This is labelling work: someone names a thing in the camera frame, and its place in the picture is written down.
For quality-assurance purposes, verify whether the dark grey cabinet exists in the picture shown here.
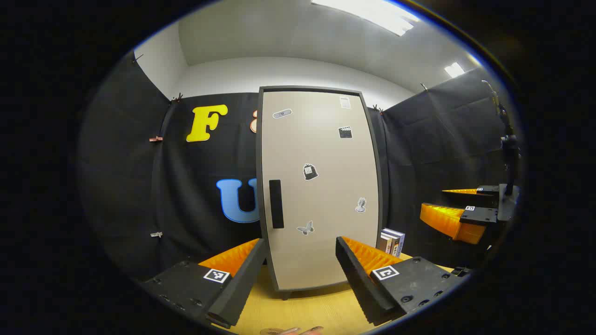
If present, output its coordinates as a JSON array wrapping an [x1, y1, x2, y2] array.
[[255, 85, 385, 301]]

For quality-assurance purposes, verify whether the black cabinet door handle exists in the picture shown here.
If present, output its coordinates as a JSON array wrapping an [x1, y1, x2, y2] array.
[[269, 179, 284, 229]]

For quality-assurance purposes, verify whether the black backdrop cloth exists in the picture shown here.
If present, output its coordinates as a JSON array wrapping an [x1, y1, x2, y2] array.
[[77, 49, 522, 284]]

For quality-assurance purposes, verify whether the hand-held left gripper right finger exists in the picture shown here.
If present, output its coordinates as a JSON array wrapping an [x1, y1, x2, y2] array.
[[335, 235, 472, 327]]

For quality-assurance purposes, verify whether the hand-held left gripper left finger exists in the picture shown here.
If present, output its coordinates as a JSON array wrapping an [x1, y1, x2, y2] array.
[[139, 238, 269, 329]]

